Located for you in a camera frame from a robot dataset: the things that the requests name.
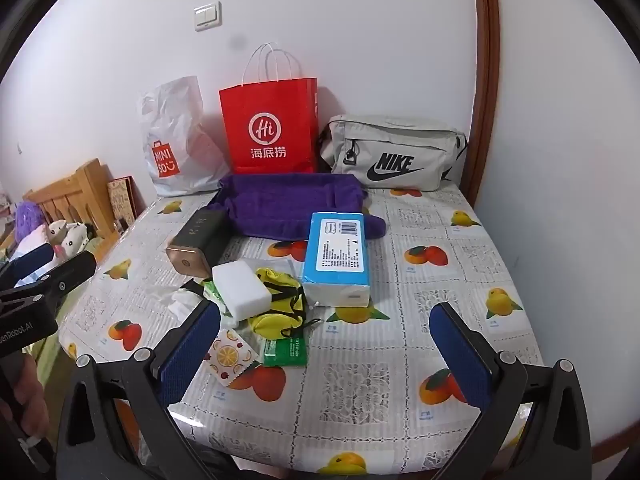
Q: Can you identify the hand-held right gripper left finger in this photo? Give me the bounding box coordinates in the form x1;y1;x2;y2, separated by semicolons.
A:
55;300;241;480

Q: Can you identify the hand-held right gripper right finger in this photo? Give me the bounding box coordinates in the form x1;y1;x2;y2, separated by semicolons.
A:
430;302;596;480

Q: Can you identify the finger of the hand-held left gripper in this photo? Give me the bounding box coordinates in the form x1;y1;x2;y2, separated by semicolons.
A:
0;250;97;313
0;242;56;288

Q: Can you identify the white cloth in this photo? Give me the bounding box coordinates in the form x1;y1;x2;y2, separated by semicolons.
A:
169;289;207;322

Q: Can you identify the white sponge block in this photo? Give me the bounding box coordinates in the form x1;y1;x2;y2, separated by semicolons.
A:
212;259;272;322

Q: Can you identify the dark green packet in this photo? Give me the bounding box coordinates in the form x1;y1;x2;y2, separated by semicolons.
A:
261;337;307;367

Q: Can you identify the yellow drawstring pouch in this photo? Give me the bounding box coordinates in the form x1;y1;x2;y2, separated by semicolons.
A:
248;267;323;343

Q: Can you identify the purple fabric storage tray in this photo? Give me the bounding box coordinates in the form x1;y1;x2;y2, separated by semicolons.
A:
207;172;387;242

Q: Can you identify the person's left hand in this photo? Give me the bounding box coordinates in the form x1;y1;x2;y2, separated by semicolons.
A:
11;354;52;443

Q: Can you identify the orange fruit print packet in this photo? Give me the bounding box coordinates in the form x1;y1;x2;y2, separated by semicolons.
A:
204;328;260;386

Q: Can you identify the white spotted plush toy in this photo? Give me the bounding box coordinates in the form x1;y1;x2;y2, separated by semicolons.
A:
59;221;94;257

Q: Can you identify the purple fluffy toy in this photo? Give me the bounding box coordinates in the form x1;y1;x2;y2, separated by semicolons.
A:
13;201;44;234

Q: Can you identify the wooden headboard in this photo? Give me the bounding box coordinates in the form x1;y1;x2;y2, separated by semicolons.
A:
22;158;122;261

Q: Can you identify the patterned brown box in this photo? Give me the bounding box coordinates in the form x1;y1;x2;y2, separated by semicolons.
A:
106;176;139;222

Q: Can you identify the dark box with gold end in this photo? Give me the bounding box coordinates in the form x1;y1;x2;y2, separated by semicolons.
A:
166;208;232;280

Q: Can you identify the fruit print tablecloth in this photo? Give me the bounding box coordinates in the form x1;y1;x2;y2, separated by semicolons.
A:
59;187;544;477

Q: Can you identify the blue tissue pack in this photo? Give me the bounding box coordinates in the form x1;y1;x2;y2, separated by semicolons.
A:
301;211;372;309

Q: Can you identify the white plastic shopping bag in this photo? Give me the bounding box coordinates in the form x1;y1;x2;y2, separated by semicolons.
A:
138;76;231;197

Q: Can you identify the grey waist bag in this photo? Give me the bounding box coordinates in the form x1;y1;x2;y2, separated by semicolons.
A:
318;114;470;192

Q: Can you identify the red paper bag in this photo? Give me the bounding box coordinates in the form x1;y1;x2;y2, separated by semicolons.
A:
219;42;320;176

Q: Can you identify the brown wooden door frame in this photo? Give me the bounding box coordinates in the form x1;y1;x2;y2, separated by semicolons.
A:
469;0;502;207

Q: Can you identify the white light switch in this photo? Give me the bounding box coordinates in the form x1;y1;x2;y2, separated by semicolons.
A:
193;2;222;31

